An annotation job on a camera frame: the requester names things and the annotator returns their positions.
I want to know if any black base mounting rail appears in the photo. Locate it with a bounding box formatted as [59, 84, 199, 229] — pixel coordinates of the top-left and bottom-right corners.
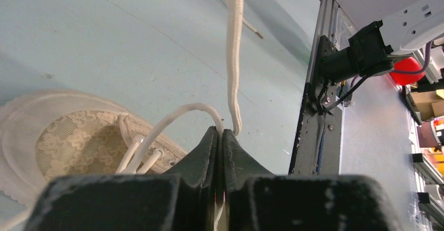
[288, 35, 342, 176]

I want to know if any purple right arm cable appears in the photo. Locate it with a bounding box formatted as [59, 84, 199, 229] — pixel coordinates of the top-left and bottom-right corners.
[388, 40, 434, 75]

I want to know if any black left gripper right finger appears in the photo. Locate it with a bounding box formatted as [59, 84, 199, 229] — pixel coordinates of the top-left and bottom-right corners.
[221, 129, 403, 230]

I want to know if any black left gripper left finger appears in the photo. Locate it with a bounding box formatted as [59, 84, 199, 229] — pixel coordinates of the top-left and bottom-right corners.
[25, 127, 219, 230]

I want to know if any beige sneaker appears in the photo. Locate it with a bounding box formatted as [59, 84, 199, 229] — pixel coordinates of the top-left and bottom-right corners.
[0, 0, 264, 231]

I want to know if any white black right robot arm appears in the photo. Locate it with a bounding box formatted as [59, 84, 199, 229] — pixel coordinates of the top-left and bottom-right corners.
[320, 0, 443, 83]

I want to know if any red round button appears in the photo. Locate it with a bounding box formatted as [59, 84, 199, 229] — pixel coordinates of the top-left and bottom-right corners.
[389, 57, 425, 85]

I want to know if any aluminium frame rail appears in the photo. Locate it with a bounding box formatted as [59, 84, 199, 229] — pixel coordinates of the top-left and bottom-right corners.
[306, 0, 358, 83]

